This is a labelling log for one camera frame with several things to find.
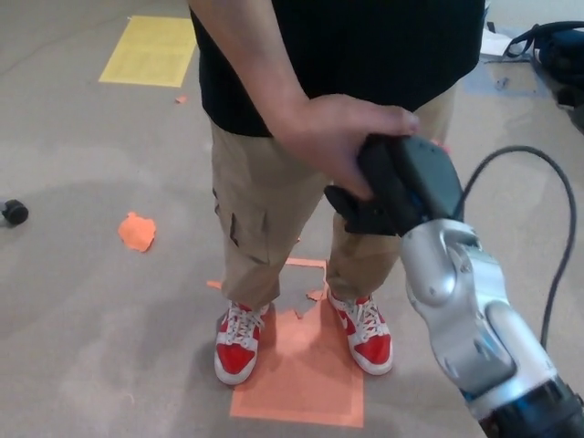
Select robot's right black hand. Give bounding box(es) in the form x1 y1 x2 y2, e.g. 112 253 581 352
324 133 464 238

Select person's right hand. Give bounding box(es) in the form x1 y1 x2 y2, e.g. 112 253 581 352
268 94 421 202

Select person's right forearm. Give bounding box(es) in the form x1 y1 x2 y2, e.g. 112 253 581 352
189 0 312 138

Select person's left red white sneaker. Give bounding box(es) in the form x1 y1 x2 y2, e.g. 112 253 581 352
326 287 393 376

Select person's red white sneaker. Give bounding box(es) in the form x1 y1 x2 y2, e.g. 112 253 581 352
326 287 393 376
214 299 270 385

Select person's right red white sneaker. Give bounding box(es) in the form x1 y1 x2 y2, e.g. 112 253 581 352
214 299 270 385

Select khaki cargo trousers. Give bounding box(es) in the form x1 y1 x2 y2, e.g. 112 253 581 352
208 84 459 308

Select black t-shirt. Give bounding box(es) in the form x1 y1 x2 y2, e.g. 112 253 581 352
187 0 485 138

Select white paper sheet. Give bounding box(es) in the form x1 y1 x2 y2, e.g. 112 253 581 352
481 29 519 58

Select yellow floor sheet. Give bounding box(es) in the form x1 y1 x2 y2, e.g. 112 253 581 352
98 16 198 89

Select dark blue backpack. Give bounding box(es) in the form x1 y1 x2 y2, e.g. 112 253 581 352
504 22 584 124

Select crumpled orange paper scrap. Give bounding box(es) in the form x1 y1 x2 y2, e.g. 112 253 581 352
117 211 158 253

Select orange floor marking square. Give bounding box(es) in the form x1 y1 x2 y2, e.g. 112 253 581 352
230 257 365 429

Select black caster wheel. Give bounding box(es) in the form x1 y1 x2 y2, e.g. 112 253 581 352
0 198 29 228

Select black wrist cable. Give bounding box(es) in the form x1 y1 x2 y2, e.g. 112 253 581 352
454 145 579 350

